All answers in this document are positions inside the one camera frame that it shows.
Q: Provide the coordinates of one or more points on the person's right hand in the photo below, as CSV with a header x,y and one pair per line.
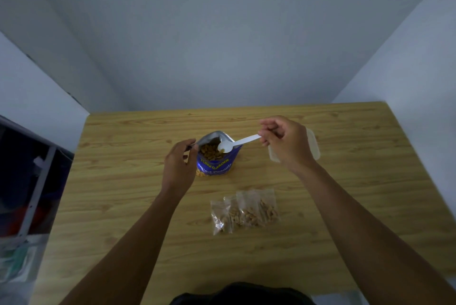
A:
x,y
290,142

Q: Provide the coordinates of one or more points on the person's left hand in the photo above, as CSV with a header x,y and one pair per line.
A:
x,y
176,173

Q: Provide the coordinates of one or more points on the person's left thumb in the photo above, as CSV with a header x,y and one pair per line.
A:
x,y
194,154

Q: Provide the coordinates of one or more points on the person's right fingers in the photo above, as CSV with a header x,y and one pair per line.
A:
x,y
271,130

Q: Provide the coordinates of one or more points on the blue foil peanut bag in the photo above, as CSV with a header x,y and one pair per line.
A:
x,y
217,165

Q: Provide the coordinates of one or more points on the white plastic spoon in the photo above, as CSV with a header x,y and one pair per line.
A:
x,y
237,143

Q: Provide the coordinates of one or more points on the person's left forearm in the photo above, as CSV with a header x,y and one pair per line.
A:
x,y
131,251

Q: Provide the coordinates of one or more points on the person's right forearm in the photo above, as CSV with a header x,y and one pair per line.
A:
x,y
359,237

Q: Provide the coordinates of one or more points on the peanuts in foil bag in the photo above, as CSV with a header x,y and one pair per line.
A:
x,y
210,151

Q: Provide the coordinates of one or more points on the clear plastic container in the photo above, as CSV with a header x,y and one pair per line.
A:
x,y
314,146

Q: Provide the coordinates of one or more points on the small clear peanut pouch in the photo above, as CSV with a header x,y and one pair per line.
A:
x,y
262,207
220,217
236,214

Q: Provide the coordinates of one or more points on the person's black shirt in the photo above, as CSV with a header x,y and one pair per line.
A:
x,y
242,294

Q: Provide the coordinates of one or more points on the clear plastic bag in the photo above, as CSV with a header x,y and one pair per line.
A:
x,y
19,260

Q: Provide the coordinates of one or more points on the white metal frame shelf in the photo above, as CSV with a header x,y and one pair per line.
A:
x,y
35,190

